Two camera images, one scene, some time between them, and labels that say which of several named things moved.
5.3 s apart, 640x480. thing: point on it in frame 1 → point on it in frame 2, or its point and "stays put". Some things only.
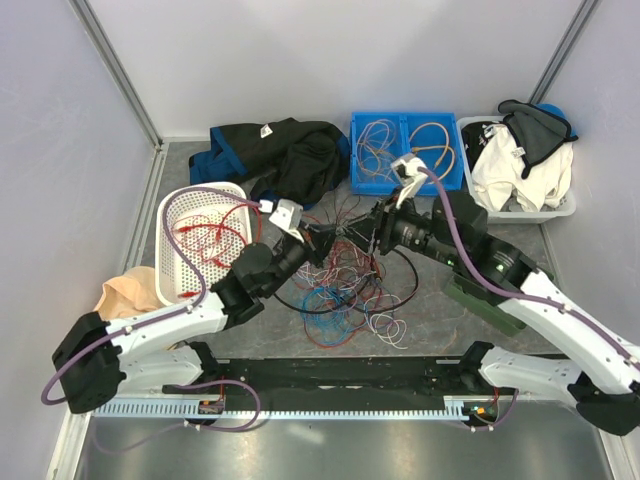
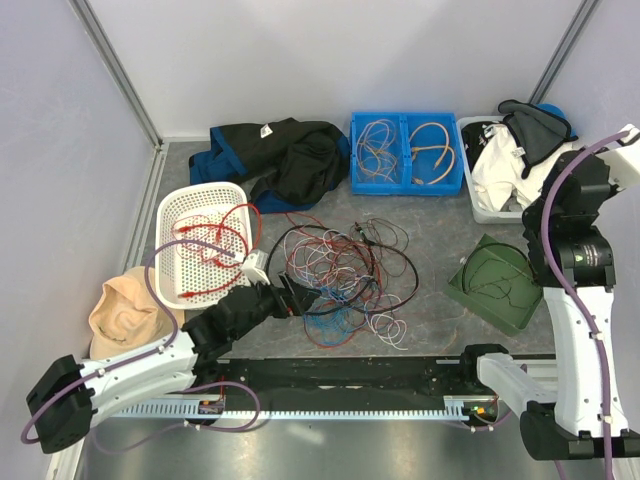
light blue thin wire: x=327 y=313 stays put
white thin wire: x=378 y=309 stays put
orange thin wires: x=375 y=149 stays put
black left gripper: x=321 y=237 → x=293 y=299
